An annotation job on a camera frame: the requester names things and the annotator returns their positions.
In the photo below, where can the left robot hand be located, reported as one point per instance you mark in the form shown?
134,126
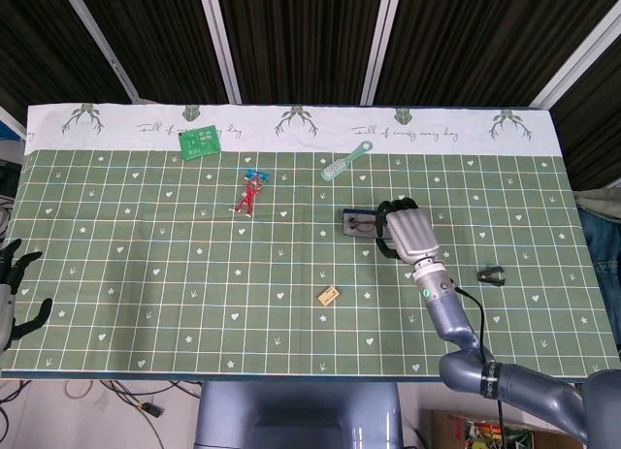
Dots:
5,303

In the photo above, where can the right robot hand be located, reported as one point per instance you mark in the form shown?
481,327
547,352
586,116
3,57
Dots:
412,235

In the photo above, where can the blue folding glasses case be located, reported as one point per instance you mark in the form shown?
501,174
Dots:
351,228

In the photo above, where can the cardboard box with colourful items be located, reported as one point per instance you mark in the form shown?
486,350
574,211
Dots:
461,432

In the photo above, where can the mint green brush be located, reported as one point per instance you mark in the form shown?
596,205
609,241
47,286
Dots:
336,168

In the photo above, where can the tan rubber eraser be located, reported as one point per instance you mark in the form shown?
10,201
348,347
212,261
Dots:
328,295

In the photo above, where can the red and blue plastic toy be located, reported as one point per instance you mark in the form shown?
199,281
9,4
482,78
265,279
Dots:
249,194

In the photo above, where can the black floor connector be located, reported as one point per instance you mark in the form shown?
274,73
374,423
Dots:
151,409

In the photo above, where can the blue jeans clothing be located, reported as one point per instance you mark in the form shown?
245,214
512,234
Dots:
601,245

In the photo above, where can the green grid tablecloth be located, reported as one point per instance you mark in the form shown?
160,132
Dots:
194,274

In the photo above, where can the blue-grey robot torso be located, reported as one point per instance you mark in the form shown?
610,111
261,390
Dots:
298,415

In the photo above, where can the green circuit board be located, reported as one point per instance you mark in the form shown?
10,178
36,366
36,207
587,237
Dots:
199,142

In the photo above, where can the white partition post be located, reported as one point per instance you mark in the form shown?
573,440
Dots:
97,37
220,41
381,41
577,61

